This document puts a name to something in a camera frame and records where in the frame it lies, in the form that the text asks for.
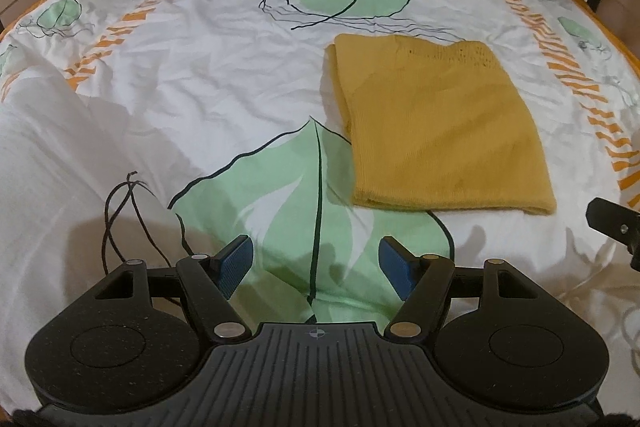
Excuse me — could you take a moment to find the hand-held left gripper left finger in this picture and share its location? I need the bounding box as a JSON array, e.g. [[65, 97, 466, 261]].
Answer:
[[90, 235, 254, 342]]

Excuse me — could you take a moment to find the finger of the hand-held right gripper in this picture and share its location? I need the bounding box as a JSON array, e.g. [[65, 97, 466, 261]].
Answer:
[[587, 197, 640, 273]]

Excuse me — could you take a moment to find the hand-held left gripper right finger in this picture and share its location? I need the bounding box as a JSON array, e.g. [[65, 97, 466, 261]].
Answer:
[[378, 237, 543, 343]]

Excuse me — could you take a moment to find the mustard yellow knit sweater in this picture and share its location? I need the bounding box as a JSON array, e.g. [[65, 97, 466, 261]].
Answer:
[[325, 33, 557, 216]]

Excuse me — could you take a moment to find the white leaf printed blanket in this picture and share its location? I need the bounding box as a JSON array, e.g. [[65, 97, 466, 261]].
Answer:
[[0, 0, 640, 408]]

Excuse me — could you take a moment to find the black cable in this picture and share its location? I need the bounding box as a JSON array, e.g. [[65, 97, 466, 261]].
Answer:
[[101, 171, 193, 280]]

